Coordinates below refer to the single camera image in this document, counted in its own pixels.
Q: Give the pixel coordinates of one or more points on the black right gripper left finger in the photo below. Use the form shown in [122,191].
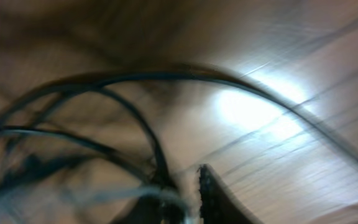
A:
[149,210]

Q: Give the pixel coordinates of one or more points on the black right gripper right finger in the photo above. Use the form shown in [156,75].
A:
[218,205]

